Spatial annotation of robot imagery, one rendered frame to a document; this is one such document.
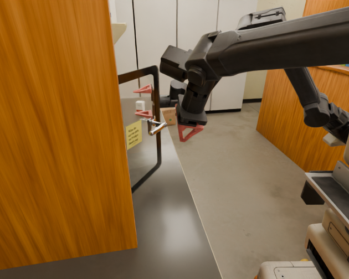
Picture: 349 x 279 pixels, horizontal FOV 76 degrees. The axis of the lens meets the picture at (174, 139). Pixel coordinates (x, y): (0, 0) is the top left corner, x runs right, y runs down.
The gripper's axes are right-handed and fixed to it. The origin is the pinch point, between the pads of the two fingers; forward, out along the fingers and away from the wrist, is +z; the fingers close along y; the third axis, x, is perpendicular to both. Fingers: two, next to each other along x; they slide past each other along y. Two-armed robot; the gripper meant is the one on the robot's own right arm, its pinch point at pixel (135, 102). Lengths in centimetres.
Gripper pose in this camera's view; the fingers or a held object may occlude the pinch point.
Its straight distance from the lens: 96.6
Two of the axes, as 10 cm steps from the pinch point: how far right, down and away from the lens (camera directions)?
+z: -9.8, 0.8, -1.6
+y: 0.2, -8.6, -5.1
